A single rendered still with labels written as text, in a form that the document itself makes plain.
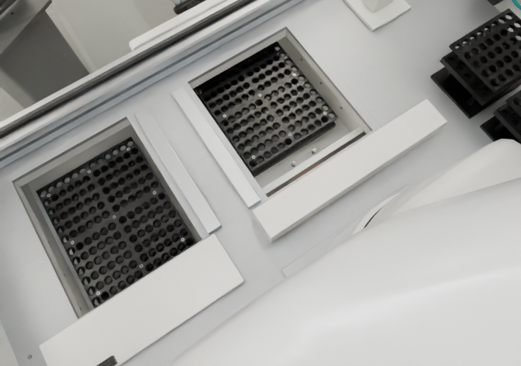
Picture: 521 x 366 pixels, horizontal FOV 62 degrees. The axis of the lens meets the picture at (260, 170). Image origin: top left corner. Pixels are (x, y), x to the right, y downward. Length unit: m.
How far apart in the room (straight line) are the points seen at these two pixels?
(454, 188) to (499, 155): 0.04
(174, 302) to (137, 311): 0.05
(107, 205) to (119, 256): 0.09
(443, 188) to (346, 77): 0.47
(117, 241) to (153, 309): 0.14
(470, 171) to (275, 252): 0.38
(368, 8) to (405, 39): 0.08
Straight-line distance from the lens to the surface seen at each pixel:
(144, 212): 0.73
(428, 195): 0.32
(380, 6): 0.83
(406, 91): 0.76
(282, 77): 0.83
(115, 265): 0.72
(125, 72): 0.73
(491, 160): 0.33
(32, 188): 0.89
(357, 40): 0.80
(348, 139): 0.76
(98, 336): 0.66
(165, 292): 0.64
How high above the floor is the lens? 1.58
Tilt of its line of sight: 70 degrees down
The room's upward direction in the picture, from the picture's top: 4 degrees counter-clockwise
